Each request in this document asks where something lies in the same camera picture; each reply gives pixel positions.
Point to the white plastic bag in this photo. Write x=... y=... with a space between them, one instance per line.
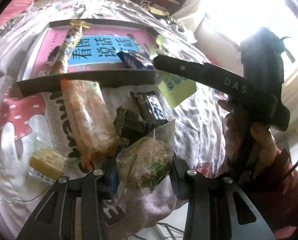
x=180 y=30

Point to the yellow-green snack packet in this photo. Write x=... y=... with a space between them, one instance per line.
x=175 y=89

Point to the orange long biscuit pack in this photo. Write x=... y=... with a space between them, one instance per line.
x=90 y=122

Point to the dark green snack packet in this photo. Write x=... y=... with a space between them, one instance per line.
x=130 y=125

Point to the pink blanket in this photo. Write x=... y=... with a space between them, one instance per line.
x=14 y=8

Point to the small yellow cracker pack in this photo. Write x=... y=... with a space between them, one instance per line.
x=48 y=162

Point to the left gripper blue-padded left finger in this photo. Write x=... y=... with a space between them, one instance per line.
x=110 y=178

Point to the long yellow wafer snack pack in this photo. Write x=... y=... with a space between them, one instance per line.
x=76 y=29

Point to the clear bag green label snack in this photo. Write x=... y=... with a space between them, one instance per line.
x=146 y=163

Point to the right hand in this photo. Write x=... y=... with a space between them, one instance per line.
x=265 y=142

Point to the pink and blue book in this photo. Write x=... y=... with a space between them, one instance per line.
x=97 y=47

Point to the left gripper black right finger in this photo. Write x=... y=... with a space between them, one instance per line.
x=177 y=177

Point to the blue Oreo cookie pack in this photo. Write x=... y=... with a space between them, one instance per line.
x=135 y=60

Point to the Snickers chocolate bar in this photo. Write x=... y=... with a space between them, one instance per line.
x=150 y=107

